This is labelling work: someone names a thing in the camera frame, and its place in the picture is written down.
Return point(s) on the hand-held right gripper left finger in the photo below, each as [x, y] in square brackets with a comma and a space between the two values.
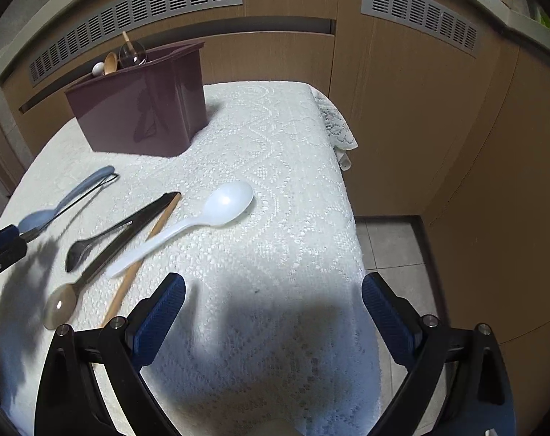
[161, 318]

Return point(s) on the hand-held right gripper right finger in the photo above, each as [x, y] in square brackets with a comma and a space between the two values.
[386, 318]

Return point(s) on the black spoon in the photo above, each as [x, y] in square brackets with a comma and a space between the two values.
[77, 254]

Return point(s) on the blue plastic spoon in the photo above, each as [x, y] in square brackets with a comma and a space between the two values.
[82, 186]

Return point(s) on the white plastic spoon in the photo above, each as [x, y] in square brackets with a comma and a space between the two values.
[227, 202]

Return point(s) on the maroon plastic utensil container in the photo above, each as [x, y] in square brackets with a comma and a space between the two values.
[143, 109]

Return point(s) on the wooden spoon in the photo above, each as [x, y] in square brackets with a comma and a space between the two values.
[110, 62]

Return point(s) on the shiny metal spoon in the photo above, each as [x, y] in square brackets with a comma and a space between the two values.
[133, 52]

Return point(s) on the white lace tablecloth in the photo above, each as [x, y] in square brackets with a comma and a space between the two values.
[279, 236]

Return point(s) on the wooden kitchen cabinet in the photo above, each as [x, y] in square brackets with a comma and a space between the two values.
[393, 145]

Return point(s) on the white kitchen countertop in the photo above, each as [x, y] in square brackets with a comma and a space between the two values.
[9, 57]

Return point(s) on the long grey vent grille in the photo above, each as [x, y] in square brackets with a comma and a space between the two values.
[143, 4]

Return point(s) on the short grey vent grille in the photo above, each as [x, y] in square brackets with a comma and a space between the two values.
[420, 9]

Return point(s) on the green packet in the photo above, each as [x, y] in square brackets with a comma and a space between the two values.
[545, 20]

